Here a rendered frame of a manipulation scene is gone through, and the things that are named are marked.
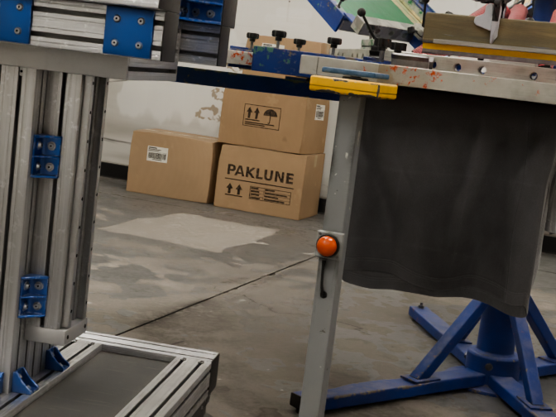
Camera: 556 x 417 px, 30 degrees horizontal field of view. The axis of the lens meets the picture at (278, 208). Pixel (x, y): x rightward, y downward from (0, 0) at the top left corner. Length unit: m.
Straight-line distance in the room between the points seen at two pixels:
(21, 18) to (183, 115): 5.54
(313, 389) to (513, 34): 1.06
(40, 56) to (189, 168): 4.92
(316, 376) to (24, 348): 0.66
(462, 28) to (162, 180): 4.62
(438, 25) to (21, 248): 1.15
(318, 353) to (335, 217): 0.26
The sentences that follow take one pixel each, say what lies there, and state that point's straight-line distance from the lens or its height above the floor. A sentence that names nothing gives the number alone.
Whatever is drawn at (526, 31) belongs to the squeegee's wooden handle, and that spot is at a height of 1.11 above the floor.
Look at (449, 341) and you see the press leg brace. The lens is 3.35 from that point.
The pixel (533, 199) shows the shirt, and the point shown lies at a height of 0.76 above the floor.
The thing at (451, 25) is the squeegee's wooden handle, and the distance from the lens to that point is 2.61.
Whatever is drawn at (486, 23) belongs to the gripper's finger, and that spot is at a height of 1.12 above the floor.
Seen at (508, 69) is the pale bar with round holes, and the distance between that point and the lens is 2.85.
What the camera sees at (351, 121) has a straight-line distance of 1.88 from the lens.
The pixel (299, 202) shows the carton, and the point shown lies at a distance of 6.66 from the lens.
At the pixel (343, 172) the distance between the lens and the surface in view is 1.89.
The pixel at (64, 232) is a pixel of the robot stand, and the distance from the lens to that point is 2.19.
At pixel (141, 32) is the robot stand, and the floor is 0.99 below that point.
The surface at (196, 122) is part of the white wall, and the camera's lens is 7.43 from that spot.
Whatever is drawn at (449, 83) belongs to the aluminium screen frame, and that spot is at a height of 0.97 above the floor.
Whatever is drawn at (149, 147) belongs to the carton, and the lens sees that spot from 7.05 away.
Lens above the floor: 0.96
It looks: 8 degrees down
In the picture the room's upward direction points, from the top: 7 degrees clockwise
